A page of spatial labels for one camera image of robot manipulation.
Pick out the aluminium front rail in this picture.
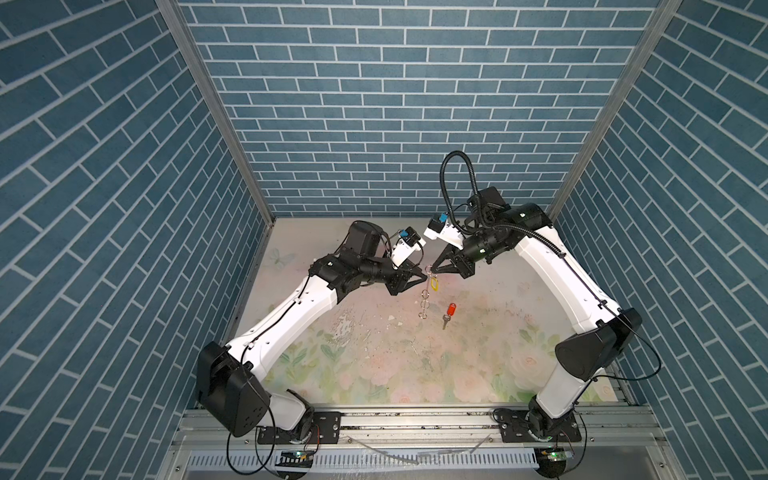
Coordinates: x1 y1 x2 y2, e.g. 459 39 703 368
158 403 684 479

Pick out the left green circuit board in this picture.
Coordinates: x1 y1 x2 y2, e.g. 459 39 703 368
275 451 315 470

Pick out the right green circuit board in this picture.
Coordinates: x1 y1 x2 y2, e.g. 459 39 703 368
535 448 571 467

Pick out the green circuit board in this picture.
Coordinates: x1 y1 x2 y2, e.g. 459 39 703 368
535 448 571 467
275 451 315 470

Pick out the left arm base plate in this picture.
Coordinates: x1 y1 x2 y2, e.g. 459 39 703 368
257 411 342 446

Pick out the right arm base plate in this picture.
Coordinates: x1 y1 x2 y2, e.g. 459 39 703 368
491 408 582 443

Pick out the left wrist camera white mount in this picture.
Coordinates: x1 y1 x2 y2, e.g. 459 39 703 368
390 227 426 269

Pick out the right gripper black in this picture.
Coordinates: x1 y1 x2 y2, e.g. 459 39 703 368
428 227 504 278

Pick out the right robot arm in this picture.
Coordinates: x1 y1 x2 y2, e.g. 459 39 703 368
424 187 642 441

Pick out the left corner aluminium post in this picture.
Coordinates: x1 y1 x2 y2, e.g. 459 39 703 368
155 0 276 227

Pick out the right corner aluminium post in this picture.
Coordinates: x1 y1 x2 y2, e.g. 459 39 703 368
547 0 682 220

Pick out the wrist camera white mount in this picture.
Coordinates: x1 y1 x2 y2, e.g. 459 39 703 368
424 213 464 250
390 227 426 269

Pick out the key with red tag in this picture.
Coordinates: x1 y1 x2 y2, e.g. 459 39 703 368
442 303 457 330

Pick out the white slotted cable duct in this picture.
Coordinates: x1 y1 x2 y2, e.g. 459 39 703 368
187 448 540 473

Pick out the black corrugated cable conduit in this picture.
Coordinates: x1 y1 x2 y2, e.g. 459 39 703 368
439 149 565 259

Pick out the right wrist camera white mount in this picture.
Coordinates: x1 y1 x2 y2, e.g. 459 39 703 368
424 213 464 250

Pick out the corner aluminium post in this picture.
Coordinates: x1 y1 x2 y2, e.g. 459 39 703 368
155 0 276 227
547 0 682 220

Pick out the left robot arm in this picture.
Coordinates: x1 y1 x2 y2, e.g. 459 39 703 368
196 220 428 441

